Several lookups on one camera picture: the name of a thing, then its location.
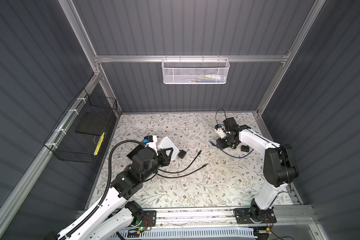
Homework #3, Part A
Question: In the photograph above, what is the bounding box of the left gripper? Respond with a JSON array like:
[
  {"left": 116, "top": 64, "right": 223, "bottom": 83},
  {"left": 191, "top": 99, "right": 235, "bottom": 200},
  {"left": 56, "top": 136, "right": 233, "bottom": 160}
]
[{"left": 140, "top": 146, "right": 172, "bottom": 184}]

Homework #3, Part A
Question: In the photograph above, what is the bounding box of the blue ethernet cable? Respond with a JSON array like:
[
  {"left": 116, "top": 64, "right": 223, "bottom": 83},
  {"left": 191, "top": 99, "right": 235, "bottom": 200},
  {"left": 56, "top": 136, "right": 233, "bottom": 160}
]
[{"left": 209, "top": 140, "right": 255, "bottom": 159}]

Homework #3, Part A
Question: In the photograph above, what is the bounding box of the white box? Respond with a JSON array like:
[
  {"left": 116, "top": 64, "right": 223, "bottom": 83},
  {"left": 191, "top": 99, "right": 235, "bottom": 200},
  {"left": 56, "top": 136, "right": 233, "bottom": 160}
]
[{"left": 157, "top": 137, "right": 179, "bottom": 161}]

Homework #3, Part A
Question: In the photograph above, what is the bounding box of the small black power adapter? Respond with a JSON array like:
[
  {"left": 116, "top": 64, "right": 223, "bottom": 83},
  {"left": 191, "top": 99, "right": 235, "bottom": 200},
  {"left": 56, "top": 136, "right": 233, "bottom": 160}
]
[{"left": 178, "top": 150, "right": 187, "bottom": 159}]

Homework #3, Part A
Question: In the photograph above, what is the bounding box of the black cable with plug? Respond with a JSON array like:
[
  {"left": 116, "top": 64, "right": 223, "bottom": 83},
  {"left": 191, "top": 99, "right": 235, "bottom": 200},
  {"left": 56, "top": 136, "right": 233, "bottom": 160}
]
[{"left": 158, "top": 149, "right": 202, "bottom": 175}]

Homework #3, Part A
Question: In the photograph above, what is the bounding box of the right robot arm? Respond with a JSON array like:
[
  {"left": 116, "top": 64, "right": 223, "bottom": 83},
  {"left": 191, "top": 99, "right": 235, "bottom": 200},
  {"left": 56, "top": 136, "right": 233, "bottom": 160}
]
[{"left": 215, "top": 118, "right": 299, "bottom": 223}]

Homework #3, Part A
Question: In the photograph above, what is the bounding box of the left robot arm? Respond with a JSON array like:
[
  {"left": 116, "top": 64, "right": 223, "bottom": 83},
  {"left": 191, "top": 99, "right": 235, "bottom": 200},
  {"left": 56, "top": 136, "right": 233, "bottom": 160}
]
[{"left": 46, "top": 136, "right": 179, "bottom": 240}]

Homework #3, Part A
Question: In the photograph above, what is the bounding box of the yellow item in basket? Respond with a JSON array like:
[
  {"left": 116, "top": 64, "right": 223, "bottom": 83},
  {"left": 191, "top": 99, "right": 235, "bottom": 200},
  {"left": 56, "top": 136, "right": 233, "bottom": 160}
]
[{"left": 94, "top": 132, "right": 106, "bottom": 156}]

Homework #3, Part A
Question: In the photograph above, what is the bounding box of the black pad in basket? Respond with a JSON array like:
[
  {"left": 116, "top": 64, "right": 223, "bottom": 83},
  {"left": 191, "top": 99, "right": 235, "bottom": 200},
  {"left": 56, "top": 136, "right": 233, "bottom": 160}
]
[{"left": 75, "top": 112, "right": 108, "bottom": 136}]

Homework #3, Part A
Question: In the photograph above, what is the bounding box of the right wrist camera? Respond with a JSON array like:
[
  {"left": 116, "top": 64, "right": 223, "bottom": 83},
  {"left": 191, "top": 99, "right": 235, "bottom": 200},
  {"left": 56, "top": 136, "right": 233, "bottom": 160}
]
[{"left": 215, "top": 124, "right": 226, "bottom": 139}]

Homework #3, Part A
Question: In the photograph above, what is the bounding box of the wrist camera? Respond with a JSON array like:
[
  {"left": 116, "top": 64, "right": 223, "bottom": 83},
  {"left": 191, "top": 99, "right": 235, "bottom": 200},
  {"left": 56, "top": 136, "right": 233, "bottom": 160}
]
[
  {"left": 143, "top": 136, "right": 158, "bottom": 153},
  {"left": 215, "top": 124, "right": 226, "bottom": 139}
]

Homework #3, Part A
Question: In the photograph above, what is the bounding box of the long black cable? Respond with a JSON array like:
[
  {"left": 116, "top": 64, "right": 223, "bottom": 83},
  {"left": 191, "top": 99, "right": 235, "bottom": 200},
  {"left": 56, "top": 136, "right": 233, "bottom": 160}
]
[{"left": 155, "top": 163, "right": 208, "bottom": 180}]

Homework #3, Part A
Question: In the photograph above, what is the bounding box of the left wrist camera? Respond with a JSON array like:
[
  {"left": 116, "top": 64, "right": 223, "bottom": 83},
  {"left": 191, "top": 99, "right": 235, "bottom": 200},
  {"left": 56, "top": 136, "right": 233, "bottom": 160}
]
[{"left": 143, "top": 136, "right": 158, "bottom": 153}]

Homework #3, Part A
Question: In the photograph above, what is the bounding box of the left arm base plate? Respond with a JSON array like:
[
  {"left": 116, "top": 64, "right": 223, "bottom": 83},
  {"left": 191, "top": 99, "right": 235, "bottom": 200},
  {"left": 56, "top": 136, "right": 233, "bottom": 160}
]
[{"left": 129, "top": 210, "right": 157, "bottom": 228}]

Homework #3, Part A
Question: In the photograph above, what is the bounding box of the black wire wall basket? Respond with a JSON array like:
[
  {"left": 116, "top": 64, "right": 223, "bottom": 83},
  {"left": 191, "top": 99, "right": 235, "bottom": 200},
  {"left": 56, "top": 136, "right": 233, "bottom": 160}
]
[{"left": 44, "top": 89, "right": 118, "bottom": 164}]

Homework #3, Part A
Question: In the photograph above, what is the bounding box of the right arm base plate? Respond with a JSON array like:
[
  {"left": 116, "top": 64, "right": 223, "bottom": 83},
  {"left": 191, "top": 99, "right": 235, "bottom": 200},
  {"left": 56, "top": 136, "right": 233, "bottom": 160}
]
[{"left": 233, "top": 207, "right": 277, "bottom": 224}]

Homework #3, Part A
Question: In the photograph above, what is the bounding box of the white mesh wall basket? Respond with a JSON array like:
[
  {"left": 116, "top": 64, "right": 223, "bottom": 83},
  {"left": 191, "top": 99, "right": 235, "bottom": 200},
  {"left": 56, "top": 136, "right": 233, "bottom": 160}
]
[{"left": 161, "top": 58, "right": 230, "bottom": 85}]

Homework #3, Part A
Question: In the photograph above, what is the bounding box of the white ventilated cable duct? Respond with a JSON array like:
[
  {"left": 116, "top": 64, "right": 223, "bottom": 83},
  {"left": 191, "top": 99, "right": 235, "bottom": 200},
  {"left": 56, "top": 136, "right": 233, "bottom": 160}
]
[{"left": 120, "top": 227, "right": 258, "bottom": 240}]

